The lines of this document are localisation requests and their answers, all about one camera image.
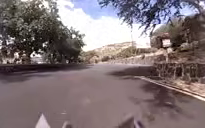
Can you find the robot's own part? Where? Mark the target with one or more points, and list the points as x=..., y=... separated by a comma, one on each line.
x=136, y=124
x=42, y=122

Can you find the low dark wall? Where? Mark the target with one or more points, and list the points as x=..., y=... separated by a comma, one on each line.
x=30, y=67

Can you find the pale stone wall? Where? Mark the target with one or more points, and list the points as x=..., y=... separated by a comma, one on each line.
x=136, y=59

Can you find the sign board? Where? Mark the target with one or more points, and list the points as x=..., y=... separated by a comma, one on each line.
x=166, y=42

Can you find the pale kerb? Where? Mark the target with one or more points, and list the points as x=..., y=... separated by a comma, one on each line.
x=176, y=88

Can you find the grey asphalt road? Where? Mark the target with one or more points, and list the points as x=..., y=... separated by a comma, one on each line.
x=90, y=96

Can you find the large green tree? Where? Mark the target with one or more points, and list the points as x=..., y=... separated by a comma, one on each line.
x=33, y=30

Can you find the dry hillside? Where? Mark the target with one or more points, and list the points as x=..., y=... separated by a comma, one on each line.
x=113, y=50

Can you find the dirt verge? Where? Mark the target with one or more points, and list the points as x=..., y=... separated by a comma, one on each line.
x=193, y=86

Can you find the dark stone wall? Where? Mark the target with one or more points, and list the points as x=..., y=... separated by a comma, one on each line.
x=183, y=70

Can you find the overhanging tree branches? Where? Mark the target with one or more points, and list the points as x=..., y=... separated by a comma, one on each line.
x=150, y=11

